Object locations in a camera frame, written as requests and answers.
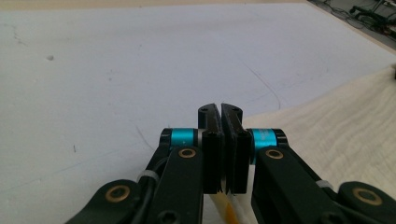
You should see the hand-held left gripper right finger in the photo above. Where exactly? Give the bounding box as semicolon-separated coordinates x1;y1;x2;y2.
220;103;288;195

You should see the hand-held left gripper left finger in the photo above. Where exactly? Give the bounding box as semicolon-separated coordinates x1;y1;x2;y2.
159;103;226;195

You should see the cream printed cloth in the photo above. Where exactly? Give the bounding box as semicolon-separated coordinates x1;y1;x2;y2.
204;65;396;224

